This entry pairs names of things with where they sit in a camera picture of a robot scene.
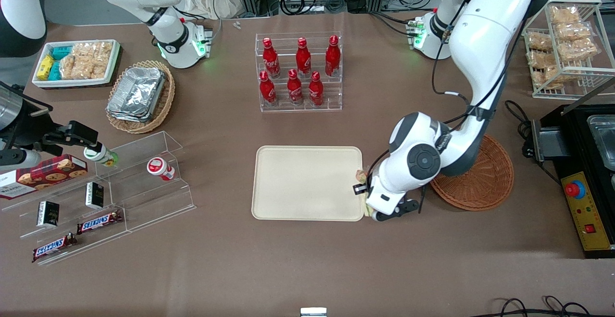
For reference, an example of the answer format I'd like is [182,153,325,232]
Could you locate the fried snack bag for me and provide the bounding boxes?
[550,6,581,24]
[557,38,599,63]
[555,22,592,41]
[527,32,553,52]
[528,50,558,69]
[532,66,564,89]

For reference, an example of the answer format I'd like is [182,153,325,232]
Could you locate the triangle sandwich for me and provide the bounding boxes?
[355,168,380,218]

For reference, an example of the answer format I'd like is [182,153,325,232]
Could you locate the black appliance power cable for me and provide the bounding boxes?
[504,100,536,159]

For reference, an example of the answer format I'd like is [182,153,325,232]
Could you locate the black looped floor cables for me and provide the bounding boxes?
[485,296,615,317]

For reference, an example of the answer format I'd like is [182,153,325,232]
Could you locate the brown wicker basket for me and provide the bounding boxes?
[430,134,514,211]

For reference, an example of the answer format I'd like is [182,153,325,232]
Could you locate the beige plastic tray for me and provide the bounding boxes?
[251,146,365,222]

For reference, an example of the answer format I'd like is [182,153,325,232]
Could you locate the black fryer appliance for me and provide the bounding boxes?
[531,103,615,260]

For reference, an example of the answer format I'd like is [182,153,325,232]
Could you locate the yellow control panel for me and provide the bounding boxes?
[561,172,614,252]

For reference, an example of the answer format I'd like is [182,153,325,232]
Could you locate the green capped small bottle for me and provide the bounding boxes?
[84,145,118,167]

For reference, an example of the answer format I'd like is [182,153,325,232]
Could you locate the red capped small bottle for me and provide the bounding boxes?
[147,157,176,182]

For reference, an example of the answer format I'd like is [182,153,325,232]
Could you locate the small black box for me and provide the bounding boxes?
[86,183,105,209]
[37,201,60,227]

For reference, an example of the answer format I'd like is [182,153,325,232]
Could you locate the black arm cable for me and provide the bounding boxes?
[431,0,495,121]

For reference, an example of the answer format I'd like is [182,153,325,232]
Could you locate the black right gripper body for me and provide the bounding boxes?
[0,83,56,152]

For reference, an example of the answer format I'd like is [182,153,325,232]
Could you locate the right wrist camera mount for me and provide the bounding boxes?
[0,148,42,171]

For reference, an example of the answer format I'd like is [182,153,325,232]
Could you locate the snickers chocolate bar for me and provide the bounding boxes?
[77,210,123,234]
[32,233,77,263]

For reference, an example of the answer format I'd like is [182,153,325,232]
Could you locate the clear acrylic bottle rack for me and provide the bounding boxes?
[255,31,344,113]

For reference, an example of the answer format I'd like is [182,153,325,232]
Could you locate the red cola bottle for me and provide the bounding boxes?
[287,69,304,105]
[295,37,312,78]
[325,35,342,77]
[308,71,325,107]
[259,71,278,106]
[262,37,281,78]

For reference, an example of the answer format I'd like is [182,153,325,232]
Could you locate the yellow snack packet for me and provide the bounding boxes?
[37,55,56,80]

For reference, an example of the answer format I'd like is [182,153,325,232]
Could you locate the aluminium foil container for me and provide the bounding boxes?
[107,108,155,123]
[108,67,166,118]

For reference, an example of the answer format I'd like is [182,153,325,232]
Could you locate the rice cracker bag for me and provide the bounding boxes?
[59,53,89,80]
[72,42,113,78]

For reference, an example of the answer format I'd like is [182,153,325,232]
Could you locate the coiled black cable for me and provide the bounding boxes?
[280,0,307,16]

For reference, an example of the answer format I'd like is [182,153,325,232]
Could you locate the light wicker basket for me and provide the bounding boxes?
[106,60,176,134]

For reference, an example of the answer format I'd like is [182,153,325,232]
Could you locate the red tartan cookie box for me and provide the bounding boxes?
[0,154,88,200]

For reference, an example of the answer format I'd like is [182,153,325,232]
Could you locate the white wire rack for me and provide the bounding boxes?
[521,0,615,100]

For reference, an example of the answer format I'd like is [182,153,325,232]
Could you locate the white rectangular snack tray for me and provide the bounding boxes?
[31,39,121,88]

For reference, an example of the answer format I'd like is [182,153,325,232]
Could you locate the clear acrylic stepped shelf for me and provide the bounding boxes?
[94,131,197,233]
[0,163,129,266]

